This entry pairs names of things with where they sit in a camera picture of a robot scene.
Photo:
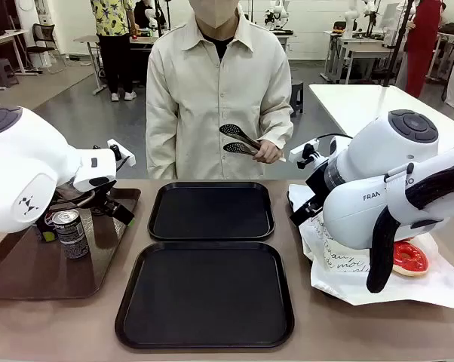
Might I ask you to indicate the white side table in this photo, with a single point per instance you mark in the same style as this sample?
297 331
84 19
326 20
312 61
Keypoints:
347 105

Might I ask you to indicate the person in yellow shirt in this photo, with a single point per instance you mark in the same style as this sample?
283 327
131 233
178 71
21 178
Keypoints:
114 22

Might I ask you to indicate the black plastic tray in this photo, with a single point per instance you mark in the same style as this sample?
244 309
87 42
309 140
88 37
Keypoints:
206 294
212 211

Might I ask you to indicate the brown plastic tray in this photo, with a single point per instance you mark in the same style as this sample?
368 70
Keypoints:
42 271

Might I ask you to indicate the red glazed donut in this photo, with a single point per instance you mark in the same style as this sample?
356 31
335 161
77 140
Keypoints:
410 258

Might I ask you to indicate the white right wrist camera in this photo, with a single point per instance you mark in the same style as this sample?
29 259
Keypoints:
300 151

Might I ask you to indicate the beige face mask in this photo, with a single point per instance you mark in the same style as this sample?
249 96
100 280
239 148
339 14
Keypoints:
215 13

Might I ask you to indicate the person in cream shirt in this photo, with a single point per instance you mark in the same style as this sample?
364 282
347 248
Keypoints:
212 94

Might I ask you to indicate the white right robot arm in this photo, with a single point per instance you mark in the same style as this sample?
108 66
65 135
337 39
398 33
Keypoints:
362 151

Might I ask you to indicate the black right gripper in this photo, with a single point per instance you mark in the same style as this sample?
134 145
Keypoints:
316 184

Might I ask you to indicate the person in red apron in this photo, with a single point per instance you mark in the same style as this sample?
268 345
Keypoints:
419 37

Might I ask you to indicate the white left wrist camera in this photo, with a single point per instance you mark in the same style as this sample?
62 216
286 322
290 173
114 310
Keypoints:
123 154

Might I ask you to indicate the white paper sheet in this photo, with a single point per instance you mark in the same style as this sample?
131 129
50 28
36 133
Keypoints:
344 286

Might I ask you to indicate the person's left forearm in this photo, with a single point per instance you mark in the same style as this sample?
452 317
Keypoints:
280 128

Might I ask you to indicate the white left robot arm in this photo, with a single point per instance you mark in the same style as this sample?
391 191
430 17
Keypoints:
23 158

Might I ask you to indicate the black green Pepsi can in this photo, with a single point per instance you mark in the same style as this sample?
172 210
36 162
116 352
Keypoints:
48 232

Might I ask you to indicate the dark stool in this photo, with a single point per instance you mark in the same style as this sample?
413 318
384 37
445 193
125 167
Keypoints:
296 94

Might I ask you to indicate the person's left hand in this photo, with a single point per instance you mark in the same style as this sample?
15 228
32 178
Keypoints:
268 152

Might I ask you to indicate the black tripod pole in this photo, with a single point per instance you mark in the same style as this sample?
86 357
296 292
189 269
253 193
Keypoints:
398 37

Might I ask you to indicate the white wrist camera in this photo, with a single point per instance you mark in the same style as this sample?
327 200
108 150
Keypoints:
123 154
300 151

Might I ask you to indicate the grey plastic stool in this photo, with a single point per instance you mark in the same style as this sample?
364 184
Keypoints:
2 71

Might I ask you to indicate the person's right forearm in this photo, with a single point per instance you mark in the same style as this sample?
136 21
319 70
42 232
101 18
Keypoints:
161 151

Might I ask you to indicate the black office chair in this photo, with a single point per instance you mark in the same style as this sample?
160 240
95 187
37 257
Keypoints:
46 41

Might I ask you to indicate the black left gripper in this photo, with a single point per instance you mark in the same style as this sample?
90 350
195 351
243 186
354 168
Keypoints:
95 198

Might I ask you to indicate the white background workbench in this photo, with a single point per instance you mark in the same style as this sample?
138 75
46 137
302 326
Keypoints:
359 45

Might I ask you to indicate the grey background desk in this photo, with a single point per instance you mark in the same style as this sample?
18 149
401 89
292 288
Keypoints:
89 39

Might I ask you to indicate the black grey-print drink can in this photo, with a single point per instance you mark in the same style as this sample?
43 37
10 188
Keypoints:
72 237

